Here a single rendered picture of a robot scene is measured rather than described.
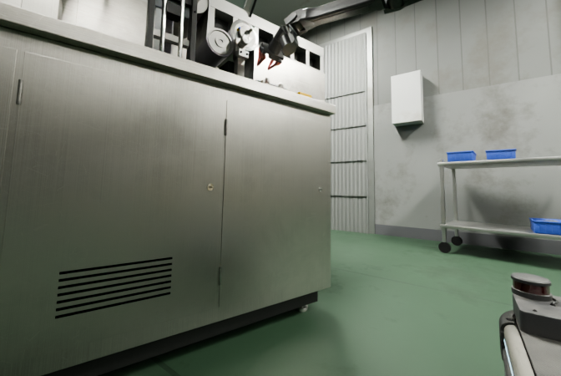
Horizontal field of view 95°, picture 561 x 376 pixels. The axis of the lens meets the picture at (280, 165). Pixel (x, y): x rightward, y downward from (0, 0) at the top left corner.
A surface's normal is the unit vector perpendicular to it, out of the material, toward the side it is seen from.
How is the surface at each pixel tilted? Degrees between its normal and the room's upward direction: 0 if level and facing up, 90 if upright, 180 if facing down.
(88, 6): 90
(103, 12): 90
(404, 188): 90
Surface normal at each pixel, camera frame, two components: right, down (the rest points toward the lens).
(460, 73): -0.59, -0.08
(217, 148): 0.60, -0.07
